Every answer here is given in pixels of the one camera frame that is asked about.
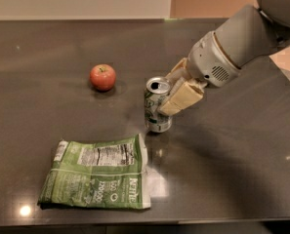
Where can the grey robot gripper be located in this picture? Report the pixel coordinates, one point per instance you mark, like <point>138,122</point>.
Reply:
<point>210,59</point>

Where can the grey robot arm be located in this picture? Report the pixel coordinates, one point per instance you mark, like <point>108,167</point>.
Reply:
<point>254,31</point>

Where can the green jalapeno chip bag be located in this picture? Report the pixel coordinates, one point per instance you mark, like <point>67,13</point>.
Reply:
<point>100,175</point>

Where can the green 7up soda can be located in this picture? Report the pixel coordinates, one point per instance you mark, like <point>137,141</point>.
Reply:
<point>156,90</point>

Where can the red apple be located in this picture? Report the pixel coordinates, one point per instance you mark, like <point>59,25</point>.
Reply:
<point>102,77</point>

